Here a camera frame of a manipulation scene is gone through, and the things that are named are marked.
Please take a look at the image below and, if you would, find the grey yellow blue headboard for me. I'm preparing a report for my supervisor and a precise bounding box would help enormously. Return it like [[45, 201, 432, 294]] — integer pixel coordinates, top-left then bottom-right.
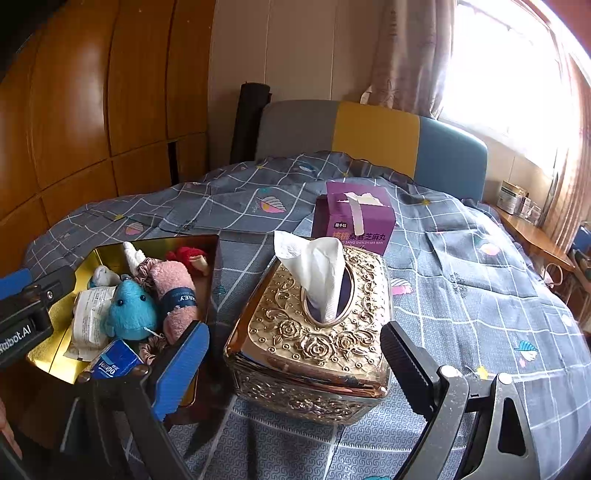
[[255, 99, 489, 204]]

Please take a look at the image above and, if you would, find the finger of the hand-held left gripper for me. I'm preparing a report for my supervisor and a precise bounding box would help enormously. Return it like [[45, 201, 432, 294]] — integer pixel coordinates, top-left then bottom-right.
[[0, 265, 77, 308]]

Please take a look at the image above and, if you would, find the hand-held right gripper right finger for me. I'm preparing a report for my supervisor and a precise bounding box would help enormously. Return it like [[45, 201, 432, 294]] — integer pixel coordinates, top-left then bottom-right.
[[379, 322, 540, 480]]

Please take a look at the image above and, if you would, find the pink towel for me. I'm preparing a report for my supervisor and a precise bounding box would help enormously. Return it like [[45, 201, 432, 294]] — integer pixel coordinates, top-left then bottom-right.
[[148, 260, 202, 346]]

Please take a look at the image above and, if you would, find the purple cardboard box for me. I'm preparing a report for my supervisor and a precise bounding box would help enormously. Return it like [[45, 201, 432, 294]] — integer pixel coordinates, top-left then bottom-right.
[[311, 181, 396, 256]]

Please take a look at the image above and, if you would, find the grey checked quilt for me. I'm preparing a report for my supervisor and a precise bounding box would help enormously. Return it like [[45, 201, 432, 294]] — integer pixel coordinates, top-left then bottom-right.
[[21, 150, 580, 480]]

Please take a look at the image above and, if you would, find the gold tin box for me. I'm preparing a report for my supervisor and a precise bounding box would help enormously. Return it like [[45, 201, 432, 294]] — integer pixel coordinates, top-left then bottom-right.
[[25, 234, 222, 409]]

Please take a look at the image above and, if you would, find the white tissue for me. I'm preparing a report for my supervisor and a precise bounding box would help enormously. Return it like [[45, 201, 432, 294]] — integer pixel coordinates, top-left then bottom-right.
[[273, 230, 345, 324]]

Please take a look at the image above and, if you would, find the white printed packet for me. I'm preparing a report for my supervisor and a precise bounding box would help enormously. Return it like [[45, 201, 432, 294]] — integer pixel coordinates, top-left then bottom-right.
[[69, 285, 118, 361]]

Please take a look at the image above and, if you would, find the wooden wardrobe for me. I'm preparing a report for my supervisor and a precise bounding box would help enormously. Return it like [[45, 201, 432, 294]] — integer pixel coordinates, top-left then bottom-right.
[[0, 0, 218, 259]]

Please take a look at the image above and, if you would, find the pink patterned curtain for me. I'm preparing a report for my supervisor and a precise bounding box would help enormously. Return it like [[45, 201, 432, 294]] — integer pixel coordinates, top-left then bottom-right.
[[538, 60, 591, 259], [369, 0, 458, 118]]

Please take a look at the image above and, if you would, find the red plush toy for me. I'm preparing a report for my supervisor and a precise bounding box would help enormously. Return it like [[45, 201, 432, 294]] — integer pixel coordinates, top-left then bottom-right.
[[165, 246, 207, 277]]

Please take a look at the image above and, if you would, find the blue white tissue pack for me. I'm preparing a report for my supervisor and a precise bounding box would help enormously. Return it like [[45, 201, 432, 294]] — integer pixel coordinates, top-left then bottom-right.
[[87, 338, 151, 380]]

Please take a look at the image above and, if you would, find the clear desk organiser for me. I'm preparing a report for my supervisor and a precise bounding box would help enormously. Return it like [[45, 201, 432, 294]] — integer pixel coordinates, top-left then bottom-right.
[[517, 194, 542, 225]]

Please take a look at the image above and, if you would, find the white handbag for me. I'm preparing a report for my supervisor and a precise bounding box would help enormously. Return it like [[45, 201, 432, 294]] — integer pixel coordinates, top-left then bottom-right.
[[540, 262, 565, 291]]

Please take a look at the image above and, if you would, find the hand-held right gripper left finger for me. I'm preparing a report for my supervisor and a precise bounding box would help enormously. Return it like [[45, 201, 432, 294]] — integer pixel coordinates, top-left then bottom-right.
[[60, 320, 211, 480]]

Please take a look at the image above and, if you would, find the white tin can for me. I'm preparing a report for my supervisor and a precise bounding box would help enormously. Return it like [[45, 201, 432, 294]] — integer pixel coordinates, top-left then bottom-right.
[[498, 180, 525, 214]]

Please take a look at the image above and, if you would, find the window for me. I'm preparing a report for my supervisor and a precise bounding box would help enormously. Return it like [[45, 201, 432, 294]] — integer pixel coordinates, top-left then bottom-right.
[[438, 0, 578, 171]]

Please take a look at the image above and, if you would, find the blue plush toy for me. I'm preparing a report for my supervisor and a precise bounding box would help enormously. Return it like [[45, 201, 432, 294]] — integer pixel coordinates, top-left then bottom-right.
[[102, 277, 161, 342]]

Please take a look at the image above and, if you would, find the gold ornate tissue box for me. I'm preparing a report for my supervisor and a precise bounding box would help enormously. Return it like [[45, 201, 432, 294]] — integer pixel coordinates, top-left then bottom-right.
[[224, 244, 393, 423]]

